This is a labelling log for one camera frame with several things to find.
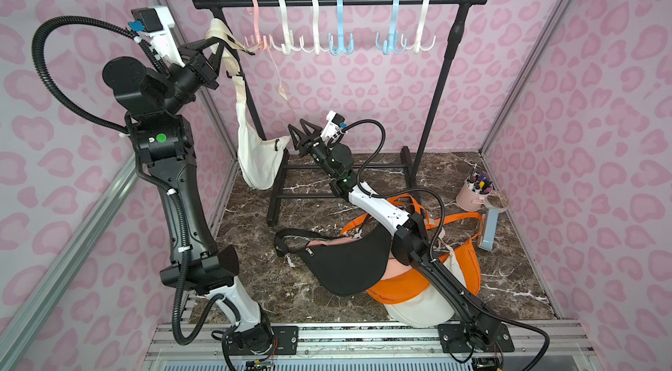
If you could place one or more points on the white plastic hook right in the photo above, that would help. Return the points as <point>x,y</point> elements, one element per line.
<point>417,47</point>

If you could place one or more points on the pink pen cup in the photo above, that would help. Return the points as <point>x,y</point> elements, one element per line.
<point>474,192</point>

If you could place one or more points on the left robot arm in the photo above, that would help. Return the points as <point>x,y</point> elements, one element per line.
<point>164,154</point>

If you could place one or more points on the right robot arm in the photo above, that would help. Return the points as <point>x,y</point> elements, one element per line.
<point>406,232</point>

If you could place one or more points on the small orange sling bag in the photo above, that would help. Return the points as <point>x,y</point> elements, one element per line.
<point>410,284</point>

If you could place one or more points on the light blue hook right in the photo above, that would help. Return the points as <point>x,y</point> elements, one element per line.
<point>395,43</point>

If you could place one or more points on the black garment rack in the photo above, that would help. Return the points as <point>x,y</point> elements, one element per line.
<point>409,165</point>

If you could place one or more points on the pink shoulder bag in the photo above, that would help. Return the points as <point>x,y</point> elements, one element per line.
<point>393,269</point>

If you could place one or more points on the tape roll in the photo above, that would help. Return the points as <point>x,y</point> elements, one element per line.
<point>497,201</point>

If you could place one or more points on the large orange crescent bag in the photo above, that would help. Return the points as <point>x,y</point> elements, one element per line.
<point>465,254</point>

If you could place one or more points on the grey blue flat box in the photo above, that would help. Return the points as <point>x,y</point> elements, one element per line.
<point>488,233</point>

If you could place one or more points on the white plastic hook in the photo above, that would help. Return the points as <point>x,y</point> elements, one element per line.
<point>288,46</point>
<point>317,48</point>
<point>417,47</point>

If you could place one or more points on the light blue hook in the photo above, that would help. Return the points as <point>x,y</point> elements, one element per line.
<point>337,42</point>
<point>395,43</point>

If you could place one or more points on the pink plastic hook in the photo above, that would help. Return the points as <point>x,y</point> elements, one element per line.
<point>257,41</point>

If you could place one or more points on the black sling bag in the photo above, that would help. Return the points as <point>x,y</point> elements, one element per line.
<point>344,266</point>

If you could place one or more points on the light blue hook left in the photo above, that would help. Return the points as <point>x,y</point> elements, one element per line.
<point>337,42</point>

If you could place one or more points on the cream white crescent bag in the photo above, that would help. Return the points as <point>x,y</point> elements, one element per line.
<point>428,309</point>

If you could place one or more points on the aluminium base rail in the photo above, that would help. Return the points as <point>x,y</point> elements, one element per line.
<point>347,346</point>

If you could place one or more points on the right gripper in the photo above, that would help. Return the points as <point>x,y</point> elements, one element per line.
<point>314,140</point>

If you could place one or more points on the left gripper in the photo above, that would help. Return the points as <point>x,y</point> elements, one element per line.
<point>202,66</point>

